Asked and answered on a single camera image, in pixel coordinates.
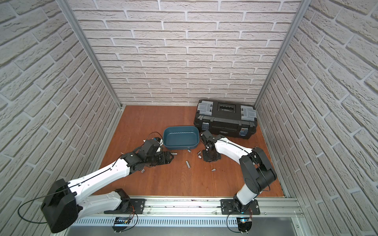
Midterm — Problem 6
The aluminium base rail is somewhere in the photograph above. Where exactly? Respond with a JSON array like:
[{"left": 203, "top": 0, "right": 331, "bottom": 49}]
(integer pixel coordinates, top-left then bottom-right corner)
[{"left": 74, "top": 197, "right": 304, "bottom": 228}]

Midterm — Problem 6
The aluminium frame post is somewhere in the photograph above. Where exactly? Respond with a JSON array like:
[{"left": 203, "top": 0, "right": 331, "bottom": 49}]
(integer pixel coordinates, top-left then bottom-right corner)
[
  {"left": 57, "top": 0, "right": 123, "bottom": 110},
  {"left": 255, "top": 0, "right": 311, "bottom": 108}
]

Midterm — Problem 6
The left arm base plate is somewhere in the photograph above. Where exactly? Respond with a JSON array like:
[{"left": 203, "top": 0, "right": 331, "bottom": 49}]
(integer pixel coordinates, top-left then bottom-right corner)
[{"left": 104, "top": 198, "right": 146, "bottom": 214}]

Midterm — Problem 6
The controller board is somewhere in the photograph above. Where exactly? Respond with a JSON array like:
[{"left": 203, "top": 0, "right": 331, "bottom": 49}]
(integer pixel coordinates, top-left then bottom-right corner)
[
  {"left": 237, "top": 217, "right": 253, "bottom": 234},
  {"left": 112, "top": 217, "right": 133, "bottom": 233}
]

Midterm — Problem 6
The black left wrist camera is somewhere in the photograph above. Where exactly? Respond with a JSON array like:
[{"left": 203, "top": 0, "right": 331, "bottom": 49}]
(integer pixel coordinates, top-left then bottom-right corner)
[{"left": 137, "top": 137, "right": 163, "bottom": 160}]

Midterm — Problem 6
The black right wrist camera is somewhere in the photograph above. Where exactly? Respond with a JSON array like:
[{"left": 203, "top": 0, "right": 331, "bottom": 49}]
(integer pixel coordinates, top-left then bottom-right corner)
[{"left": 200, "top": 130, "right": 215, "bottom": 144}]

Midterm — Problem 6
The teal plastic storage box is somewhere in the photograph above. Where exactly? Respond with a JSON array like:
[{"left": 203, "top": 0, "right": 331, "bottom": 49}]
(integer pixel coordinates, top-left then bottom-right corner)
[{"left": 163, "top": 126, "right": 200, "bottom": 150}]

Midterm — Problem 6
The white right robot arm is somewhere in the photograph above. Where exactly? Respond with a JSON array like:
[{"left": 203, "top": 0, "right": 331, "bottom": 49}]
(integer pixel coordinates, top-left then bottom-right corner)
[{"left": 200, "top": 133, "right": 277, "bottom": 212}]

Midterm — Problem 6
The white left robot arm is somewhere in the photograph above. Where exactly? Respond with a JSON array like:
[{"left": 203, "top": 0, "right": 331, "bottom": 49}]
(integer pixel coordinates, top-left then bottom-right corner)
[{"left": 41, "top": 151, "right": 174, "bottom": 233}]

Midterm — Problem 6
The left controller board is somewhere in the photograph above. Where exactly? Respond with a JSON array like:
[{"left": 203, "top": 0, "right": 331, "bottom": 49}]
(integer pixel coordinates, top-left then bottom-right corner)
[{"left": 112, "top": 217, "right": 133, "bottom": 233}]

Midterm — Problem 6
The aluminium frame post right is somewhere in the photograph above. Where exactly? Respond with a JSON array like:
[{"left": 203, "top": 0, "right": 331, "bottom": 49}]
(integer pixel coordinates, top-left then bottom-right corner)
[{"left": 255, "top": 0, "right": 311, "bottom": 108}]

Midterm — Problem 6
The right controller board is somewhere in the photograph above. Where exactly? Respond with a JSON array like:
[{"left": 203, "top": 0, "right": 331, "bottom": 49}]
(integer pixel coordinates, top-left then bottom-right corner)
[{"left": 237, "top": 217, "right": 253, "bottom": 234}]

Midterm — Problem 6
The black grey toolbox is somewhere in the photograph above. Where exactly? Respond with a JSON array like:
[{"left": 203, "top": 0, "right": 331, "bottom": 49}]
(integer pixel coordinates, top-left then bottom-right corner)
[{"left": 194, "top": 99, "right": 258, "bottom": 139}]

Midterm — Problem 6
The aluminium frame post left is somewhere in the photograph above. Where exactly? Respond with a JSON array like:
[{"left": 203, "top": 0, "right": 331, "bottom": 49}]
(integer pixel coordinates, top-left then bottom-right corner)
[{"left": 57, "top": 0, "right": 123, "bottom": 110}]

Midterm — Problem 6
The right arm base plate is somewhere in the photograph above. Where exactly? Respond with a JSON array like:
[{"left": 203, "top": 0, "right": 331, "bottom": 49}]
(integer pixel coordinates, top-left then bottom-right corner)
[{"left": 220, "top": 199, "right": 260, "bottom": 216}]

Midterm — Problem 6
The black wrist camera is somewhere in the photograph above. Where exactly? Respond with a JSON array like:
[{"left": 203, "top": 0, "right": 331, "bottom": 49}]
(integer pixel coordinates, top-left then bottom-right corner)
[
  {"left": 200, "top": 130, "right": 215, "bottom": 144},
  {"left": 137, "top": 137, "right": 163, "bottom": 160}
]

